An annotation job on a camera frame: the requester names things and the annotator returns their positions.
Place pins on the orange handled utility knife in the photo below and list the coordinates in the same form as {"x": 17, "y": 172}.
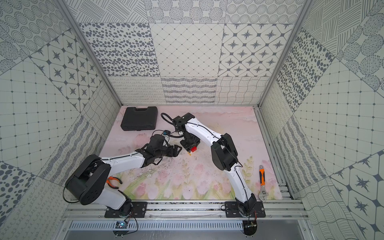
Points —
{"x": 263, "y": 193}

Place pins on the left green circuit board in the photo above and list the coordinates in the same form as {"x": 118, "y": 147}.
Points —
{"x": 121, "y": 229}

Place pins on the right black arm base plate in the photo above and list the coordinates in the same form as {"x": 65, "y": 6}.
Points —
{"x": 232, "y": 210}

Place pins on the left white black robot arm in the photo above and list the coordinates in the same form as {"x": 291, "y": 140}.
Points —
{"x": 88, "y": 182}

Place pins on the orange handled pliers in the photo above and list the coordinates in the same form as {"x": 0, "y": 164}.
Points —
{"x": 114, "y": 182}

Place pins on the pink floral table mat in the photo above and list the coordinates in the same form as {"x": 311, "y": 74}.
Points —
{"x": 195, "y": 177}

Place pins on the right black round controller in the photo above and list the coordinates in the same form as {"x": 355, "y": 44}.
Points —
{"x": 250, "y": 227}

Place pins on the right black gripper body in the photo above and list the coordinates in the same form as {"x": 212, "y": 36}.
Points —
{"x": 190, "y": 140}

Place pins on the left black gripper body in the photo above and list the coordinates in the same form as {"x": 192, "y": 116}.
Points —
{"x": 169, "y": 150}

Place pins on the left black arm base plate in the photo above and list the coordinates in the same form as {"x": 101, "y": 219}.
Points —
{"x": 136, "y": 209}

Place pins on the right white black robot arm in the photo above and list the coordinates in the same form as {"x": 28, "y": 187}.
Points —
{"x": 224, "y": 156}

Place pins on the aluminium extrusion rail frame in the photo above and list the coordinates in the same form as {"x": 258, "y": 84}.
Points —
{"x": 284, "y": 209}

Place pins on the black plastic tool case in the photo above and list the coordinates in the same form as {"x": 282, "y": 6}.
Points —
{"x": 139, "y": 119}

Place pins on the white slotted cable duct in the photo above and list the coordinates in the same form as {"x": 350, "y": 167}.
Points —
{"x": 227, "y": 225}

